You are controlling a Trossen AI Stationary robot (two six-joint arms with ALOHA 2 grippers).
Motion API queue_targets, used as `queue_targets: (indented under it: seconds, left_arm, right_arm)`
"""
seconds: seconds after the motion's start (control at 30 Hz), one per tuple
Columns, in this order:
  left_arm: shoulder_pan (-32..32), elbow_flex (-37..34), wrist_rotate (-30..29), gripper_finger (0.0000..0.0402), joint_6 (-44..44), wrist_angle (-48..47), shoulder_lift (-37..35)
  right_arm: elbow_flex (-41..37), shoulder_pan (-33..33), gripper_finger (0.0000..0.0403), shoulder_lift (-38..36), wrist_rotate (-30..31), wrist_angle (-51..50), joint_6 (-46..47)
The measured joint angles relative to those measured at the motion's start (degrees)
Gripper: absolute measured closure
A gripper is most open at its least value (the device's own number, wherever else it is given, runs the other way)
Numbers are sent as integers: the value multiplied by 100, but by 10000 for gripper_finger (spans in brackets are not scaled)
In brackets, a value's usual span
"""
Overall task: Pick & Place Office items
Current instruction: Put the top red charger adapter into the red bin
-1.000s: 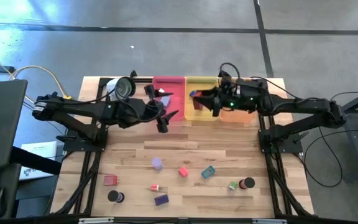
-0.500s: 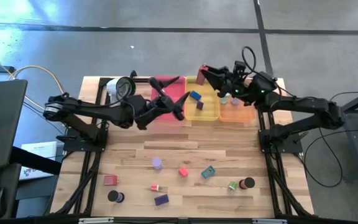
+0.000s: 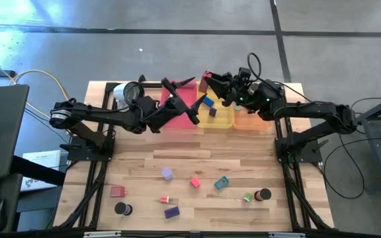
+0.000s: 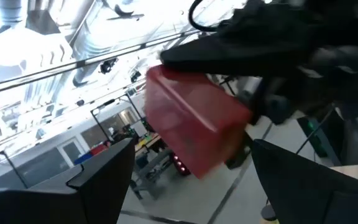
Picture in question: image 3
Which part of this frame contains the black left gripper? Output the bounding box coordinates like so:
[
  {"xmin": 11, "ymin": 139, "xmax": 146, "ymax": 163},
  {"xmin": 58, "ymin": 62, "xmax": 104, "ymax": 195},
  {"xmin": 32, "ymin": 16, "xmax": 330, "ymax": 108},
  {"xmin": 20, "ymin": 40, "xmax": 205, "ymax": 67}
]
[{"xmin": 140, "ymin": 76, "xmax": 208, "ymax": 135}]

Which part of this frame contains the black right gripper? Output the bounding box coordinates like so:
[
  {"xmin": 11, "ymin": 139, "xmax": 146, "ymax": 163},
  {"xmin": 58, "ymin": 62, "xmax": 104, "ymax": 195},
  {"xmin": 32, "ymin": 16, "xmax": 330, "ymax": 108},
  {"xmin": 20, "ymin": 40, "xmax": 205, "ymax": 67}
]
[{"xmin": 204, "ymin": 67, "xmax": 255, "ymax": 108}]

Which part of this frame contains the dark red USB charger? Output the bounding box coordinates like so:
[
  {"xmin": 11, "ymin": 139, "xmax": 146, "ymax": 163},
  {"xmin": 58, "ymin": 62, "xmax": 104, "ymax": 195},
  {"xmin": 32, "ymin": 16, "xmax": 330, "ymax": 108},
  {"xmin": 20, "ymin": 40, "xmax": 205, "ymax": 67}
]
[{"xmin": 198, "ymin": 71, "xmax": 212, "ymax": 94}]

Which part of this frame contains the teal digital timer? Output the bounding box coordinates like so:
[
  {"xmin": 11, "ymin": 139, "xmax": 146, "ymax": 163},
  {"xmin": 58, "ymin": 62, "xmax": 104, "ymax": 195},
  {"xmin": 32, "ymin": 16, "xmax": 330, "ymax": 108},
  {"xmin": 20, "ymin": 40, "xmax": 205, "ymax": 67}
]
[{"xmin": 214, "ymin": 175, "xmax": 230, "ymax": 190}]

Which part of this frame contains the black capped blue hourglass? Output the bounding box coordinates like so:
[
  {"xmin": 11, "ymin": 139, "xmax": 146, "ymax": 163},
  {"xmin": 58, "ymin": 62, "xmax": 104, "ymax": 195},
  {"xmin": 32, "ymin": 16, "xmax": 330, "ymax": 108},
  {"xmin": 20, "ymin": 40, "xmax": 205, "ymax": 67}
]
[{"xmin": 114, "ymin": 202, "xmax": 134, "ymax": 216}]

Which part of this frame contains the pink translucent plastic bin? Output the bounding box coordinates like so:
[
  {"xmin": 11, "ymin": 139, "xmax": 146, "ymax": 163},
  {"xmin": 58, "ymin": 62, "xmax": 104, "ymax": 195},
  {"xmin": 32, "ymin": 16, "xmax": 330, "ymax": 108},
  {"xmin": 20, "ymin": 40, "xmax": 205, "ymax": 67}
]
[{"xmin": 159, "ymin": 81, "xmax": 198, "ymax": 130}]

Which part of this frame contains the yellow translucent plastic bin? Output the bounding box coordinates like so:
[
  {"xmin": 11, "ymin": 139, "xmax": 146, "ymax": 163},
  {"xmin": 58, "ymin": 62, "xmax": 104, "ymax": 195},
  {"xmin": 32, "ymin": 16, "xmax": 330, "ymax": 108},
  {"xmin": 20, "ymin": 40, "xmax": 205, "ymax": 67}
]
[{"xmin": 196, "ymin": 81, "xmax": 236, "ymax": 130}]

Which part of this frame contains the orange translucent plastic bin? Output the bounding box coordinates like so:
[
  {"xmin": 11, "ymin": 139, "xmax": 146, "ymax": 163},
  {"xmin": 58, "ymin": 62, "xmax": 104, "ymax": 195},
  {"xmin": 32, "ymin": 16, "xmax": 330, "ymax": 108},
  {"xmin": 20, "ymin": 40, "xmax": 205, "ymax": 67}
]
[{"xmin": 233, "ymin": 105, "xmax": 274, "ymax": 132}]

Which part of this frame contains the white round desk lamp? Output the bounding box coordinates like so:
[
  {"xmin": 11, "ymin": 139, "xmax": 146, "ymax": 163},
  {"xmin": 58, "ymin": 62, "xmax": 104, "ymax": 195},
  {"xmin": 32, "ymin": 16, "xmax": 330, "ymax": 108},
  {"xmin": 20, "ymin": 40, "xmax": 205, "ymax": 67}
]
[{"xmin": 112, "ymin": 81, "xmax": 146, "ymax": 112}]

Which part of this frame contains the lavender capped hourglass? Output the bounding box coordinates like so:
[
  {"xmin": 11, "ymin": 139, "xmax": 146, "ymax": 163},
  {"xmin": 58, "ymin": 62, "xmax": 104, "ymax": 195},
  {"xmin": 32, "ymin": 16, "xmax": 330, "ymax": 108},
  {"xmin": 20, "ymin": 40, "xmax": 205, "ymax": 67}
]
[{"xmin": 161, "ymin": 167, "xmax": 174, "ymax": 181}]

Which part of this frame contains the black capped red hourglass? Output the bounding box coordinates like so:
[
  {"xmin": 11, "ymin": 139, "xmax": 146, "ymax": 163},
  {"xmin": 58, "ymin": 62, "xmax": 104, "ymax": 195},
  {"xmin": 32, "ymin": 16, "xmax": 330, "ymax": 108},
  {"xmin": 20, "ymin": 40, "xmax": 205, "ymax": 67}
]
[{"xmin": 254, "ymin": 188, "xmax": 273, "ymax": 202}]

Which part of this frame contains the purple rectangular box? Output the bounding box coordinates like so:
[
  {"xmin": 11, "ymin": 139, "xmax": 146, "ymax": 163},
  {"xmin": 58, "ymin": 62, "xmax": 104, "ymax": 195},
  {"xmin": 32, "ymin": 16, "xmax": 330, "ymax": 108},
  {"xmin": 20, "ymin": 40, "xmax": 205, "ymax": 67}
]
[{"xmin": 163, "ymin": 206, "xmax": 181, "ymax": 219}]

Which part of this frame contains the flat red charger with prongs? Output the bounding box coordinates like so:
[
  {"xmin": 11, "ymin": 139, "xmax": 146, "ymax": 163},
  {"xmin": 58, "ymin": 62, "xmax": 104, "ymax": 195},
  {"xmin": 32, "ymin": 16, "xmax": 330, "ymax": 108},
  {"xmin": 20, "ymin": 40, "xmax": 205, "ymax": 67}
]
[{"xmin": 110, "ymin": 186, "xmax": 128, "ymax": 198}]

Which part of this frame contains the white paper booklet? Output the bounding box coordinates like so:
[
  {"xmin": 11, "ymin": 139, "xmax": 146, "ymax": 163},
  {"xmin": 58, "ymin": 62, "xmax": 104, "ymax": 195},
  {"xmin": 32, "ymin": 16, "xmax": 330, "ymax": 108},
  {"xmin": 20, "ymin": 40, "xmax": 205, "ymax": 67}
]
[{"xmin": 20, "ymin": 150, "xmax": 62, "ymax": 192}]

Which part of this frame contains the dark grey desk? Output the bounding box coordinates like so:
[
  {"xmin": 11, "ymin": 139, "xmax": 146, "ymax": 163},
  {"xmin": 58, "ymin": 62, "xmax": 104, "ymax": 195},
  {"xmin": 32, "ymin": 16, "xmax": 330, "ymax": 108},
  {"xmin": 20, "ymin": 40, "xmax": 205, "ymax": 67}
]
[{"xmin": 0, "ymin": 84, "xmax": 30, "ymax": 181}]

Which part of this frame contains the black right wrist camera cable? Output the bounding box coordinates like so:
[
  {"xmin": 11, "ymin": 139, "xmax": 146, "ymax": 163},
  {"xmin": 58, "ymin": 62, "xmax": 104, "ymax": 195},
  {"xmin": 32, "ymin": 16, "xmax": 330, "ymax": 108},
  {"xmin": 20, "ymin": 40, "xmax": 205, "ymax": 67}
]
[{"xmin": 247, "ymin": 52, "xmax": 263, "ymax": 80}]

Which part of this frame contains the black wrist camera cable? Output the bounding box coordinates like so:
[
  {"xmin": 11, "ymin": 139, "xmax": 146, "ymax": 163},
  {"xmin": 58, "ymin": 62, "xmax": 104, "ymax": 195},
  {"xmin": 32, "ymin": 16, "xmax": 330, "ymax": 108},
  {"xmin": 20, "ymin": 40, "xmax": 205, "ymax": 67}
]
[
  {"xmin": 247, "ymin": 52, "xmax": 263, "ymax": 80},
  {"xmin": 66, "ymin": 95, "xmax": 145, "ymax": 115}
]

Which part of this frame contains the thin black arm supply cable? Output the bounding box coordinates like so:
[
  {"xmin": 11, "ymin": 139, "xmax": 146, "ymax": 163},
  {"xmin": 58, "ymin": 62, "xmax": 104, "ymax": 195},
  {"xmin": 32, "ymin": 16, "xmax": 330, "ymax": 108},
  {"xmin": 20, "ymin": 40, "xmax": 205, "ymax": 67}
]
[{"xmin": 276, "ymin": 81, "xmax": 312, "ymax": 103}]

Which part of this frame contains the black left wrist camera cable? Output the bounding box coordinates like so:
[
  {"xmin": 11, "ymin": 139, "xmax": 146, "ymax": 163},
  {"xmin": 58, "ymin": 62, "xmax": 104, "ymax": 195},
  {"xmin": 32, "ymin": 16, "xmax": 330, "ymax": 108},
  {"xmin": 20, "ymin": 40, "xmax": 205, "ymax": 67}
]
[{"xmin": 66, "ymin": 95, "xmax": 145, "ymax": 115}]

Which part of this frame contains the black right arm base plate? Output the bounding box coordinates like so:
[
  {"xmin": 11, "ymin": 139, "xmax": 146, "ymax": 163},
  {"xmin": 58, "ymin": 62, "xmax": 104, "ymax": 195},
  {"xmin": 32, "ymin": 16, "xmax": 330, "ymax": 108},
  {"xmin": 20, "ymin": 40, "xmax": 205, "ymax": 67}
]
[{"xmin": 275, "ymin": 138, "xmax": 323, "ymax": 163}]

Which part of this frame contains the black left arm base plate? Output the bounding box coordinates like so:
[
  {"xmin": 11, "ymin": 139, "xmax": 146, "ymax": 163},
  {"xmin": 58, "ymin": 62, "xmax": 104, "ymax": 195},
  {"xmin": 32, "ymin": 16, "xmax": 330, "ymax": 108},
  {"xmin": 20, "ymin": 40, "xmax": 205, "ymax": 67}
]
[{"xmin": 60, "ymin": 137, "xmax": 115, "ymax": 163}]

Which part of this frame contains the yellow extension cable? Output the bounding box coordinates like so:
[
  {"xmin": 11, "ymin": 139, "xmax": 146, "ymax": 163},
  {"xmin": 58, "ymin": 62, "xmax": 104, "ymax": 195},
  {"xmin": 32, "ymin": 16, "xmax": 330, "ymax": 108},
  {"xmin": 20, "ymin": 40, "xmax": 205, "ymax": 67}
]
[{"xmin": 0, "ymin": 54, "xmax": 71, "ymax": 120}]

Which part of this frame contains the silver mount bracket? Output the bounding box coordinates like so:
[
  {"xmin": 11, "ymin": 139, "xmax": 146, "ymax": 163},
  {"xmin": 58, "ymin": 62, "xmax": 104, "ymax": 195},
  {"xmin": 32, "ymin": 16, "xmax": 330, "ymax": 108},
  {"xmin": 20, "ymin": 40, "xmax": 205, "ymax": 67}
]
[
  {"xmin": 83, "ymin": 231, "xmax": 122, "ymax": 238},
  {"xmin": 268, "ymin": 232, "xmax": 306, "ymax": 238}
]

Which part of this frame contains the black floor cable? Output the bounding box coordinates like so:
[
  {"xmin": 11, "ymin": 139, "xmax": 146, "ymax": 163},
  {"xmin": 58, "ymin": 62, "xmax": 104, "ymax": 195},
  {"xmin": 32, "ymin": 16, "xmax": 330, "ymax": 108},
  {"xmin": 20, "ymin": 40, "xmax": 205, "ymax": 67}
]
[{"xmin": 322, "ymin": 132, "xmax": 381, "ymax": 200}]

